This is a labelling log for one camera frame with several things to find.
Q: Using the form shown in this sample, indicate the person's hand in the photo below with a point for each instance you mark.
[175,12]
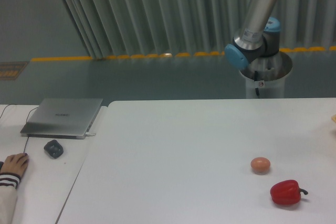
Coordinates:
[13,164]

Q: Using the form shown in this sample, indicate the white striped sleeve forearm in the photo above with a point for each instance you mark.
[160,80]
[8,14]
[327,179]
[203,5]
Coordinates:
[10,180]

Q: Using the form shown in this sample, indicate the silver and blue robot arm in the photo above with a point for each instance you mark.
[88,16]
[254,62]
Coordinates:
[254,39]

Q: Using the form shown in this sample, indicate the red bell pepper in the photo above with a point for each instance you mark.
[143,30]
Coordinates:
[286,192]

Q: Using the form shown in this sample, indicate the woven basket edge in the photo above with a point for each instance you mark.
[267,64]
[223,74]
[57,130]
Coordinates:
[334,119]

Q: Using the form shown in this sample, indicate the small black plastic device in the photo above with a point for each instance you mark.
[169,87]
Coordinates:
[54,149]

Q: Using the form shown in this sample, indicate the silver closed laptop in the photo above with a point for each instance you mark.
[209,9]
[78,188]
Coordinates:
[62,118]

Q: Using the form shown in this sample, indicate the white usb dongle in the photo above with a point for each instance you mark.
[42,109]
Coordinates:
[88,134]

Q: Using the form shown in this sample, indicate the white pleated curtain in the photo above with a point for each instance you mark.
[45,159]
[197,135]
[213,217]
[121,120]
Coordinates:
[146,27]

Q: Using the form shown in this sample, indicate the brown egg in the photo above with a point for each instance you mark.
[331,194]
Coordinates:
[260,165]

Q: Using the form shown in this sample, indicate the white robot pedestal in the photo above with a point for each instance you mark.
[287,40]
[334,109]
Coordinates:
[265,77]

